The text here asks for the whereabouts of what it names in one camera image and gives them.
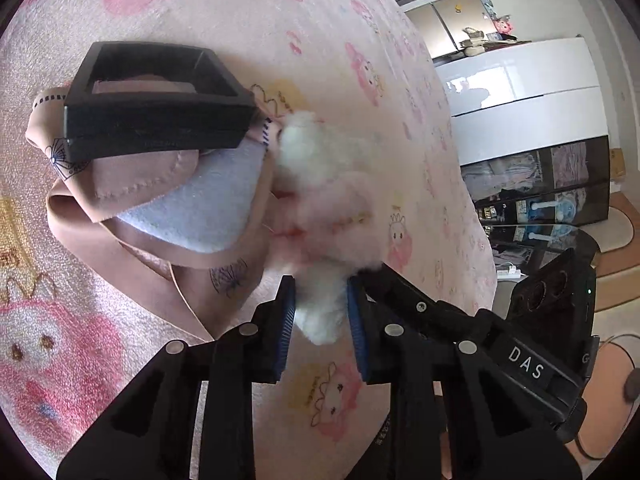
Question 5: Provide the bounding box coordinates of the pink cartoon printed blanket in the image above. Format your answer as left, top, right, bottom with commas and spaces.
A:
0, 0, 501, 480

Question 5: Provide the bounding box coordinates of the small pink plush doll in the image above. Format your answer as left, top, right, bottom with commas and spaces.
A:
492, 12, 518, 41

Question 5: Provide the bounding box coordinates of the black lettered storage box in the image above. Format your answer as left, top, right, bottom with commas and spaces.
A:
345, 405, 401, 480

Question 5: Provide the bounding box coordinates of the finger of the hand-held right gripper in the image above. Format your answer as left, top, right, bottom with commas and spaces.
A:
356, 266, 506, 348

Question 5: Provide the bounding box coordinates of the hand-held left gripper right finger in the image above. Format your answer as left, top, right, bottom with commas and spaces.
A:
346, 277, 583, 480

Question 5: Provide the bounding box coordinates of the white pink fluffy plush toy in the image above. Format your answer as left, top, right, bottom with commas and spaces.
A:
267, 110, 386, 346

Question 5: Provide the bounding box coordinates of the silver fridge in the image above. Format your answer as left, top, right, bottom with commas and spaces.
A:
402, 0, 496, 61

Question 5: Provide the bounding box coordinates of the black glass-door cabinet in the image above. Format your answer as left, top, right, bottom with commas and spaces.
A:
460, 135, 613, 271

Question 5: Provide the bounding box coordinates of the beige hanging bag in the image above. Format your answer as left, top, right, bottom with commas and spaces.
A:
460, 27, 488, 57

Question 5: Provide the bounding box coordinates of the pale lavender felt pad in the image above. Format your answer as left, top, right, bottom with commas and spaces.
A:
112, 137, 266, 256

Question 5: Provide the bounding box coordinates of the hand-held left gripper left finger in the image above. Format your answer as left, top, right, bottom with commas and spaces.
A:
56, 275, 297, 480

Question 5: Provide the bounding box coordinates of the white wardrobe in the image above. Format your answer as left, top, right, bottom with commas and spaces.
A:
435, 35, 608, 166

